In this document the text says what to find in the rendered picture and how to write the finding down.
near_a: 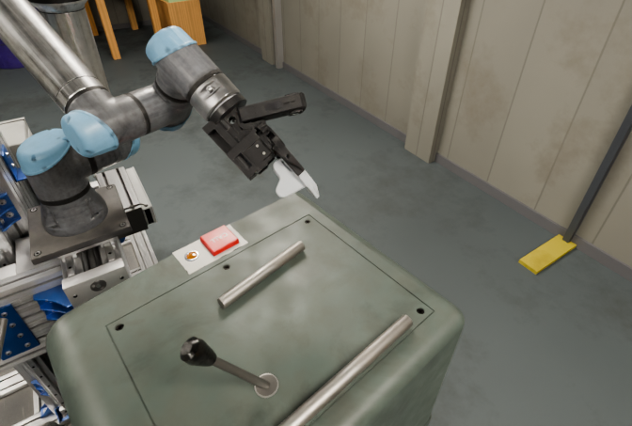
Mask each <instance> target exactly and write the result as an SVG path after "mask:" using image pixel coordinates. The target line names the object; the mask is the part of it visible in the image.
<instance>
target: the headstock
mask: <svg viewBox="0 0 632 426"><path fill-rule="evenodd" d="M230 225H231V226H232V227H233V228H234V229H235V230H236V231H237V232H238V233H239V234H240V235H241V236H242V237H243V238H244V239H245V240H246V241H247V242H248V244H246V245H243V246H241V247H239V248H238V249H236V250H234V251H232V252H230V253H228V255H226V256H224V257H222V258H220V259H218V260H216V261H214V262H212V263H210V264H208V265H206V266H205V267H203V268H201V269H199V270H197V271H195V272H194V273H193V274H191V275H189V274H188V273H187V272H186V271H185V269H184V268H183V267H182V265H181V264H180V263H179V261H178V260H177V259H176V257H175V256H174V255H171V256H169V257H167V258H166V259H164V260H161V261H159V262H157V263H156V264H154V265H152V266H151V267H149V268H147V269H146V270H144V271H142V272H140V273H138V274H137V275H135V276H132V277H130V278H128V279H127V280H125V281H123V282H121V283H119V284H118V285H117V286H115V287H113V288H111V289H109V290H108V291H106V292H103V293H101V294H99V295H98V296H96V297H94V298H92V299H90V300H89V301H87V302H85V303H84V304H82V305H80V306H79V307H77V308H74V309H72V310H71V311H69V312H67V313H66V314H64V315H63V316H61V317H60V318H59V319H58V320H57V321H56V322H55V323H54V324H53V325H52V327H51V329H50V330H49V332H48V335H47V337H46V350H47V353H48V356H49V358H50V362H51V365H52V368H53V371H54V374H55V379H56V381H57V384H58V387H59V390H60V393H61V396H62V399H63V402H64V404H65V407H66V410H67V413H68V416H69V419H70V422H71V426H278V425H279V424H280V423H281V422H282V421H283V420H284V419H286V418H287V417H288V416H289V415H290V414H291V413H292V412H294V411H295V410H296V409H297V408H298V407H299V406H300V405H302V404H303V403H304V402H305V401H306V400H307V399H308V398H310V397H311V396H312V395H313V394H314V393H315V392H316V391H317V390H319V389H320V388H321V387H322V386H323V385H324V384H325V383H327V382H328V381H329V380H330V379H331V378H332V377H333V376H335V375H336V374H337V373H338V372H339V371H340V370H341V369H343V368H344V367H345V366H346V365H347V364H348V363H349V362H350V361H352V360H353V359H354V358H355V357H356V356H357V355H358V354H360V353H361V352H362V351H363V350H364V349H365V348H366V347H368V346H369V345H370V344H371V343H372V342H373V341H374V340H375V339H377V338H378V337H379V336H380V335H381V334H382V333H383V332H385V331H386V330H387V329H388V328H389V327H390V326H391V325H392V324H394V323H395V322H396V321H397V320H398V319H399V318H401V317H402V316H403V315H407V316H408V317H410V319H411V320H412V322H413V325H412V326H411V327H410V328H409V329H408V330H406V331H405V332H404V333H403V334H402V335H401V336H400V337H399V338H398V339H397V340H396V341H395V342H393V343H392V344H391V345H390V346H389V347H388V348H387V349H386V350H385V351H384V352H383V353H382V354H380V355H379V356H378V357H377V358H376V359H375V360H374V361H373V362H372V363H371V364H370V365H369V366H368V367H367V368H366V369H365V370H364V371H363V372H361V373H360V374H359V375H358V376H357V377H356V378H355V379H354V380H353V381H352V382H351V383H350V384H349V385H348V386H347V387H346V388H345V389H343V390H342V391H341V392H340V393H339V394H338V395H337V396H336V397H335V398H334V399H333V400H332V401H330V402H329V403H328V404H327V405H326V406H325V407H324V408H323V409H322V410H321V411H320V412H319V413H317V414H316V415H315V416H314V417H313V418H312V419H311V420H310V421H309V422H308V423H307V424H306V425H304V426H424V425H425V423H426V422H427V421H428V419H429V417H430V415H431V413H432V410H433V407H434V405H435V400H436V398H437V395H438V392H439V390H440V388H441V385H442V383H443V380H444V378H445V375H446V372H447V370H448V367H449V364H450V361H451V358H452V356H453V353H454V351H455V348H456V345H457V343H458V340H459V338H460V336H461V333H462V330H463V328H464V324H465V318H464V315H463V313H462V311H461V310H460V309H459V308H458V307H456V306H455V305H453V304H452V303H451V302H449V301H448V300H447V299H445V298H444V297H442V296H441V295H440V294H438V293H437V292H435V291H434V290H433V289H431V288H430V287H428V286H427V285H426V284H424V283H423V282H422V281H420V280H419V279H418V278H416V277H415V276H413V275H412V274H410V273H409V272H408V271H406V270H405V269H403V268H402V266H400V265H399V264H398V263H396V262H395V261H394V260H392V259H390V258H389V257H388V256H386V255H385V254H384V253H382V252H381V251H379V250H378V249H377V248H375V247H374V246H373V245H371V244H370V243H368V242H367V241H365V240H364V239H363V238H361V237H360V236H359V235H357V234H356V233H354V232H353V231H352V230H350V229H349V228H347V227H346V226H345V225H343V224H342V223H341V222H340V221H339V220H337V219H336V218H335V217H333V216H332V215H331V214H329V213H327V212H326V211H325V210H323V209H322V208H321V207H319V206H318V205H316V204H315V203H314V202H312V201H311V200H310V199H308V198H307V197H305V196H304V195H302V194H301V193H298V192H295V193H293V194H291V195H289V196H288V197H284V198H282V199H280V200H278V201H276V202H274V203H272V204H270V205H268V206H266V207H264V208H262V209H260V210H258V211H256V212H254V213H252V214H250V215H248V216H246V217H244V218H242V219H240V220H238V221H236V222H234V223H232V224H230ZM298 241H301V242H302V243H303V244H304V246H305V250H303V251H302V252H301V253H299V254H298V255H297V256H295V257H294V258H293V259H291V260H290V261H288V262H287V263H286V264H284V265H283V266H282V267H280V268H279V269H277V270H276V271H275V272H273V273H272V274H271V275H269V276H268V277H267V278H265V279H264V280H263V281H262V282H261V283H259V284H258V285H257V286H255V287H254V288H253V289H251V290H250V291H249V292H247V293H246V294H244V295H243V296H241V297H240V298H239V299H237V300H236V301H235V302H233V303H232V304H231V305H229V306H228V307H227V308H225V309H223V308H221V307H220V306H219V304H218V302H217V298H219V297H220V296H222V295H223V294H224V293H226V292H228V291H229V290H230V289H232V288H233V287H235V286H236V285H237V284H239V283H240V282H242V281H243V280H244V279H246V278H247V277H249V276H250V275H252V274H253V273H255V272H256V271H257V270H259V269H260V268H261V267H262V266H263V265H265V264H266V263H268V262H269V261H270V260H272V259H273V258H275V257H276V256H278V255H279V254H280V253H282V252H283V251H285V250H286V249H287V248H289V247H290V246H292V245H293V244H295V243H296V242H298ZM191 337H196V338H199V339H203V340H204V341H205V342H206V343H207V344H208V345H209V346H210V347H211V348H212V349H213V350H214V352H215V353H216V356H218V357H220V358H222V359H224V360H226V361H228V362H229V363H231V364H233V365H235V366H237V367H239V368H241V369H243V370H245V371H249V372H251V373H253V374H255V375H257V376H259V377H260V376H261V375H262V374H265V373H271V374H273V375H274V376H275V377H276V378H277V380H278V390H277V392H276V394H275V395H273V396H272V397H269V398H262V397H260V396H259V395H258V394H257V393H256V391H255V388H254V386H255V385H253V384H251V383H248V382H247V381H245V380H243V379H241V378H239V377H236V376H234V375H232V374H230V373H228V372H226V371H222V370H220V369H218V368H217V367H215V366H211V367H200V366H190V365H188V364H186V363H185V362H183V361H182V360H181V358H180V351H181V348H182V346H183V344H184V343H185V342H186V341H187V340H188V339H189V338H191Z"/></svg>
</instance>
